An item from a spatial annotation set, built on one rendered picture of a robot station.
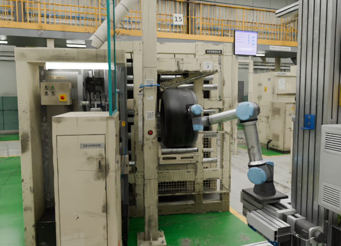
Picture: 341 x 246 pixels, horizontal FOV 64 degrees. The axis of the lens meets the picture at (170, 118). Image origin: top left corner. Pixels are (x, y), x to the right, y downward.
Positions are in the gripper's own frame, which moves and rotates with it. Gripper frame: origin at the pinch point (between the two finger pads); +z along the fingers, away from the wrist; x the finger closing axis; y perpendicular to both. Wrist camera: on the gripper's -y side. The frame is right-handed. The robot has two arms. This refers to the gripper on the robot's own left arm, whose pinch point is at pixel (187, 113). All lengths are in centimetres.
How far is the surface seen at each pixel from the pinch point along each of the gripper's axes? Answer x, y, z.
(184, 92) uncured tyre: 0.3, 19.9, 12.1
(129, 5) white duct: 49, 108, 39
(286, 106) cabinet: -316, 33, 366
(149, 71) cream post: 32, 39, 17
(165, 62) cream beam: 14, 53, 42
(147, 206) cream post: 33, -86, 30
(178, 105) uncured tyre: 7.5, 7.2, 2.8
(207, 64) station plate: -29, 52, 41
